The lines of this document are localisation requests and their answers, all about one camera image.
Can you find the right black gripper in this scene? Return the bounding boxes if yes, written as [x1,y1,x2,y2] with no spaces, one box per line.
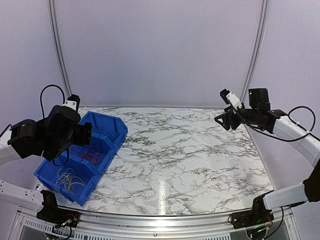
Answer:
[214,105,259,131]

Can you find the red wires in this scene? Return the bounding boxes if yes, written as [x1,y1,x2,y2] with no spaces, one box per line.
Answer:
[68,144,106,167]

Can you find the yellow wires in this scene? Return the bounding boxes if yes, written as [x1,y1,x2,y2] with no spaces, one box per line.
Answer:
[55,167,87,195]

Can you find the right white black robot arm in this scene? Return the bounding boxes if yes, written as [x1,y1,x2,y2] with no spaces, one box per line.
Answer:
[214,88,320,224]

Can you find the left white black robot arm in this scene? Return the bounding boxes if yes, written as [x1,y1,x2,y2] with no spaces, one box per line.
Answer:
[0,94,92,223]

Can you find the blue bin middle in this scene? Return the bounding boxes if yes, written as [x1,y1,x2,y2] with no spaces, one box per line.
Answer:
[54,133,117,176]

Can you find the blue bin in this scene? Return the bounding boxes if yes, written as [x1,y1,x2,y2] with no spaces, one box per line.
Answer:
[54,133,117,176]
[34,158,101,206]
[79,111,128,151]

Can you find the blue bin far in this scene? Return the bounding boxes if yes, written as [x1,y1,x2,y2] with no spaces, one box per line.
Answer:
[79,111,128,151]

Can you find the blue bin near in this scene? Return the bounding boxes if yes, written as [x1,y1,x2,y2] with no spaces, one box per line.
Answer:
[34,158,101,206]

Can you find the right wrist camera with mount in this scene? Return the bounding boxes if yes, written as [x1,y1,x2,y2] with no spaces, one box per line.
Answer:
[219,89,245,110]

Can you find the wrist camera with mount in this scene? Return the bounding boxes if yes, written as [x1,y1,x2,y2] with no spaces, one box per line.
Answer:
[62,94,81,112]
[219,89,245,110]

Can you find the blue wires in far bin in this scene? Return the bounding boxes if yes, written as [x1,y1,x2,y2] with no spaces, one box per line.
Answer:
[93,127,121,141]

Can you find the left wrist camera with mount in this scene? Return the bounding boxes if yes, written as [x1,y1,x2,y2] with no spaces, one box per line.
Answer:
[62,94,81,112]

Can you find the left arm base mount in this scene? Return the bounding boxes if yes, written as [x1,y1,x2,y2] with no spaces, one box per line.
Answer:
[36,190,80,228]

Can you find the aluminium front frame rail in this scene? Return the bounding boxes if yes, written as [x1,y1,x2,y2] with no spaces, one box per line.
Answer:
[7,207,302,240]

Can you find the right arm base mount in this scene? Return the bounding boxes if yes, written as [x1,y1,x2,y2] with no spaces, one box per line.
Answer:
[227,193,274,229]

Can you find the right aluminium corner post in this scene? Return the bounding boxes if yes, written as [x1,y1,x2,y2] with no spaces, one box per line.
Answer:
[240,0,270,103]

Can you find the aluminium corner post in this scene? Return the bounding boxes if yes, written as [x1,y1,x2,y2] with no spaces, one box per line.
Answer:
[47,0,73,97]
[240,0,270,103]

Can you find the left aluminium corner post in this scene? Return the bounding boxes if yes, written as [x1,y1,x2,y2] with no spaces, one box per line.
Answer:
[47,0,73,97]

